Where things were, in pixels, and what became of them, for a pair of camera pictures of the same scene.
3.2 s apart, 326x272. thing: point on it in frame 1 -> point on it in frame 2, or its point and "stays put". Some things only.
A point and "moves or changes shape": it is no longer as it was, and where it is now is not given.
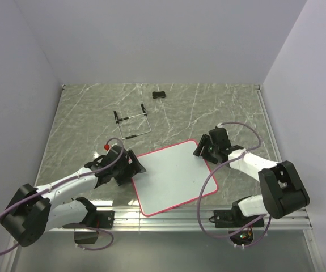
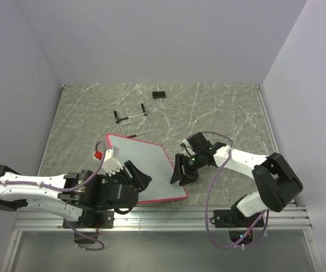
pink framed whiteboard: [174, 176] moves or changes shape
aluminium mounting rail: [192, 219] stays put
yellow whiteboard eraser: [158, 94] stays put
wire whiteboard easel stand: [118, 120] stays put
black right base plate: [233, 218] stays put
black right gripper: [203, 143] -> [178, 172]
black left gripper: [136, 169] -> [142, 180]
